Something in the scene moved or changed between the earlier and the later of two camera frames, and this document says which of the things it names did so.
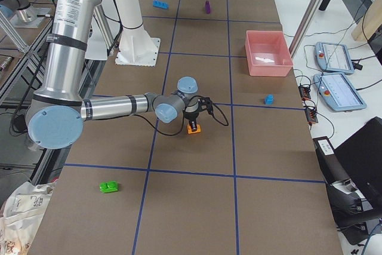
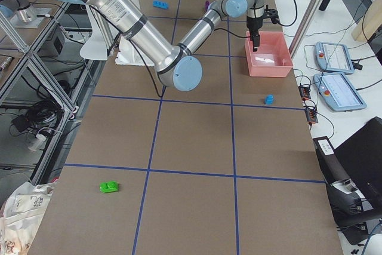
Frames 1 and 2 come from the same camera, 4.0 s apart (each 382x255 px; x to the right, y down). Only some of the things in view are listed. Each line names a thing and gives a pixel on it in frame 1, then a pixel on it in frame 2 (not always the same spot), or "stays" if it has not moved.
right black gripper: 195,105 to 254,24
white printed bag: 22,215 stays
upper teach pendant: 333,57 stays
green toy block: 111,186 stays
